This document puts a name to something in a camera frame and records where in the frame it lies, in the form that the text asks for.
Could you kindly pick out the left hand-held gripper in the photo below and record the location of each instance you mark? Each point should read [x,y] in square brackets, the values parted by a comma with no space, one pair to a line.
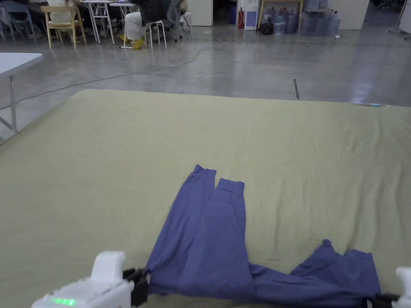
[96,288]

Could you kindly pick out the bed with pale green sheet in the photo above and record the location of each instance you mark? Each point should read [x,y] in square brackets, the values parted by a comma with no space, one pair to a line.
[122,144]

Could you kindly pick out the blue garment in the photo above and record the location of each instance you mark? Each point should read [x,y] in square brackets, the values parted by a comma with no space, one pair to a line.
[208,243]

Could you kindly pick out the black bag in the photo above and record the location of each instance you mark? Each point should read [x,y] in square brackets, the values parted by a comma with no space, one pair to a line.
[266,28]

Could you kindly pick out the white water dispenser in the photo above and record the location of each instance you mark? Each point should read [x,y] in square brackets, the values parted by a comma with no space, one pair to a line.
[251,17]

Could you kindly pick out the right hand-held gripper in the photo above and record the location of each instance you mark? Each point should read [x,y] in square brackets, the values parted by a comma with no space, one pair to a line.
[405,285]

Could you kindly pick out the red fire extinguisher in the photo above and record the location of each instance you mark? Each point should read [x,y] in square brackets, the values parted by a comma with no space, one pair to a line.
[240,19]

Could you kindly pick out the group of water bottles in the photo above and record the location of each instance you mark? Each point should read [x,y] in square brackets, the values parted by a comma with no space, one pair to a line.
[316,21]

